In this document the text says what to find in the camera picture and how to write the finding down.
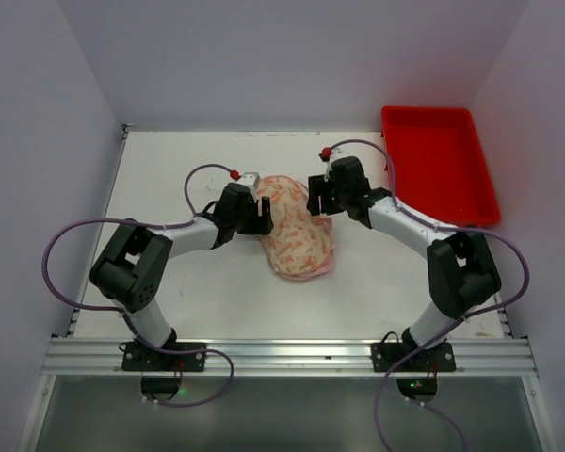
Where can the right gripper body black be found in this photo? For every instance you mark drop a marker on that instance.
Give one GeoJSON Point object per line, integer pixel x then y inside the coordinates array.
{"type": "Point", "coordinates": [325, 196]}

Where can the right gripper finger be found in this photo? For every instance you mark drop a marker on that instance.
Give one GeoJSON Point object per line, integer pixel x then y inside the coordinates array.
{"type": "Point", "coordinates": [328, 204]}
{"type": "Point", "coordinates": [315, 183]}

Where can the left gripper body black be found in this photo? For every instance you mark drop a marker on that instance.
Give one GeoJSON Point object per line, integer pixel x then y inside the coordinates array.
{"type": "Point", "coordinates": [255, 217]}

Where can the floral mesh laundry bag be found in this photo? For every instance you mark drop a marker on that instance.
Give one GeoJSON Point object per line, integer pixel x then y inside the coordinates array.
{"type": "Point", "coordinates": [300, 246]}

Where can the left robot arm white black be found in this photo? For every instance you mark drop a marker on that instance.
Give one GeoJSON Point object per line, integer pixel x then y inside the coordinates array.
{"type": "Point", "coordinates": [131, 266]}

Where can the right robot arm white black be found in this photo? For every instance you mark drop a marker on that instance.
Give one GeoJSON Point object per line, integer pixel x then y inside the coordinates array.
{"type": "Point", "coordinates": [461, 271]}

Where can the red plastic tray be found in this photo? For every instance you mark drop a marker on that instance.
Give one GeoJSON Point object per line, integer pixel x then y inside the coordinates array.
{"type": "Point", "coordinates": [440, 168]}

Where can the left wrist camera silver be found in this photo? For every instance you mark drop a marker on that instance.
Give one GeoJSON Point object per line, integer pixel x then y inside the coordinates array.
{"type": "Point", "coordinates": [250, 180]}

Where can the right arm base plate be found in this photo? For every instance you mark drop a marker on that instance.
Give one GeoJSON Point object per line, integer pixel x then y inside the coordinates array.
{"type": "Point", "coordinates": [392, 349]}

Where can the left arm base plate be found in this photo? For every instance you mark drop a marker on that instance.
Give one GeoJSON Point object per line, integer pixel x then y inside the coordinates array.
{"type": "Point", "coordinates": [189, 357]}

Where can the aluminium front rail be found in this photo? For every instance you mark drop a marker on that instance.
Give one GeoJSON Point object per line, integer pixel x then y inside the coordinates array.
{"type": "Point", "coordinates": [299, 358]}

